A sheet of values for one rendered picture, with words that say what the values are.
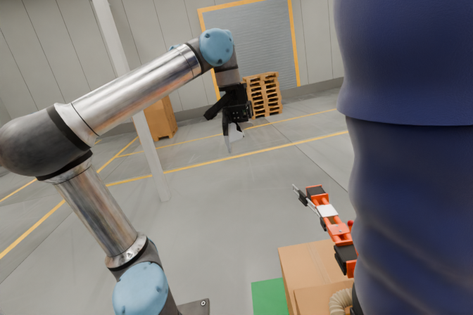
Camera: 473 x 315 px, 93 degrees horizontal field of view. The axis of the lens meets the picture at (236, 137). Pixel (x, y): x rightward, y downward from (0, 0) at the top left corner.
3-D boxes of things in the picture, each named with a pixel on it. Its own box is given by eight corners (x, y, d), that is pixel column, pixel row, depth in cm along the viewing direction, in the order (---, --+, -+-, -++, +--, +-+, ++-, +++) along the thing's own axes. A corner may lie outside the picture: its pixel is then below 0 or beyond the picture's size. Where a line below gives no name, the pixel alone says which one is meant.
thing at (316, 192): (329, 203, 99) (328, 193, 97) (312, 206, 99) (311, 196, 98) (322, 193, 107) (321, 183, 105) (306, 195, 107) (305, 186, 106)
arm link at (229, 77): (210, 74, 67) (220, 72, 74) (213, 89, 68) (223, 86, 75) (234, 69, 64) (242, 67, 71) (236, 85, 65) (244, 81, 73)
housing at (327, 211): (340, 223, 87) (339, 214, 85) (322, 226, 87) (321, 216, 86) (332, 212, 93) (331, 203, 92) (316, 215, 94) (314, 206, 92)
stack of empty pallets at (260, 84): (284, 112, 724) (279, 71, 686) (251, 120, 720) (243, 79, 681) (274, 107, 847) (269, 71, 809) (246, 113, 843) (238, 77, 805)
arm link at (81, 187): (131, 316, 59) (-23, 131, 39) (126, 276, 71) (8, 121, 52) (173, 283, 63) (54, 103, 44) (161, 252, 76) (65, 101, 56)
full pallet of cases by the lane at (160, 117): (172, 138, 703) (155, 81, 652) (140, 145, 699) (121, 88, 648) (178, 128, 818) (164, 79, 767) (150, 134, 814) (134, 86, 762)
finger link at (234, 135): (241, 150, 65) (241, 120, 68) (222, 151, 67) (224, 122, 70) (244, 152, 68) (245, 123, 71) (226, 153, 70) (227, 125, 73)
